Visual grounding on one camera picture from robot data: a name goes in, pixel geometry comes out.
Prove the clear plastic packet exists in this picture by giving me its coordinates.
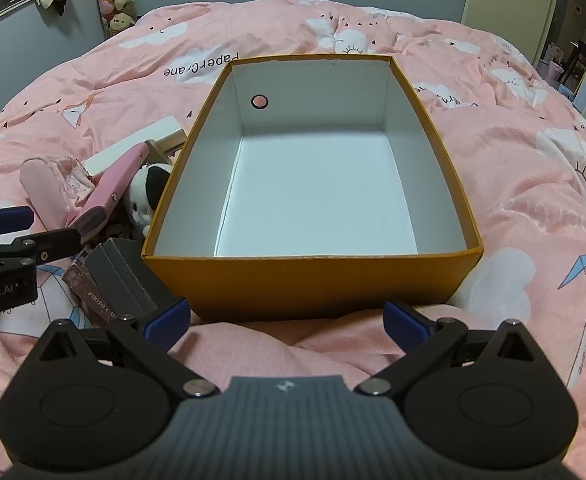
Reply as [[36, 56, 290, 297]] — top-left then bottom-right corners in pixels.
[[58, 157, 96, 201]]

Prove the brown card box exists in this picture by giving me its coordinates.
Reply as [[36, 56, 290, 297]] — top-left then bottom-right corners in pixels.
[[63, 255, 124, 326]]

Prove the black and white cow plush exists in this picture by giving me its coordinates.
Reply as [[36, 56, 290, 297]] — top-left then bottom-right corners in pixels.
[[123, 164, 174, 238]]

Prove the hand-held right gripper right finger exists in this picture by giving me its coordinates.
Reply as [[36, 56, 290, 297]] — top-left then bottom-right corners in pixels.
[[355, 301, 546, 403]]

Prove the cream door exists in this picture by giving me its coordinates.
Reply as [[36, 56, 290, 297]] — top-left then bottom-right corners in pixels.
[[460, 0, 566, 56]]

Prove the pink hair straightener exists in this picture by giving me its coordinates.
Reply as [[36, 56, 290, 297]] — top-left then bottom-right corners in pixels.
[[68, 142, 152, 248]]

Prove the dark chair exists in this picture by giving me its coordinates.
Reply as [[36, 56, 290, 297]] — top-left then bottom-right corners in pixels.
[[560, 15, 586, 86]]

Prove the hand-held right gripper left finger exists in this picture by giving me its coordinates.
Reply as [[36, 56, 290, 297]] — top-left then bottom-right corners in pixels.
[[35, 297, 221, 401]]

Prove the pink printed blanket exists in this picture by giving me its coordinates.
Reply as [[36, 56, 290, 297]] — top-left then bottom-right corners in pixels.
[[0, 0, 586, 476]]

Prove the white long box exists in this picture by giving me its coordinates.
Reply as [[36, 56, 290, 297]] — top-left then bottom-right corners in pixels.
[[142, 116, 188, 153]]

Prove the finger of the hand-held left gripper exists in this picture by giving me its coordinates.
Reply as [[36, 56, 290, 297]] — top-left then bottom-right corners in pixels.
[[0, 193, 35, 238], [0, 228, 82, 277]]

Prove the cream flat box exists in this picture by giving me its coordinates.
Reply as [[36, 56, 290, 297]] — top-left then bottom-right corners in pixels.
[[84, 141, 148, 178]]

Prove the orange cardboard box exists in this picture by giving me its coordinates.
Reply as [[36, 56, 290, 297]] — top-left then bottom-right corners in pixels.
[[142, 52, 484, 322]]

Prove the grey ribbed box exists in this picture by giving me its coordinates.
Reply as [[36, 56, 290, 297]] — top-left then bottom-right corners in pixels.
[[84, 239, 184, 318]]

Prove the grey shelf ledge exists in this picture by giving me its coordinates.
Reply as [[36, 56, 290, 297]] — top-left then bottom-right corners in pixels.
[[0, 0, 48, 36]]

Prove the gold box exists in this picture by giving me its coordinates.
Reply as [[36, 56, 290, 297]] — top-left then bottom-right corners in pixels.
[[145, 139, 174, 165]]

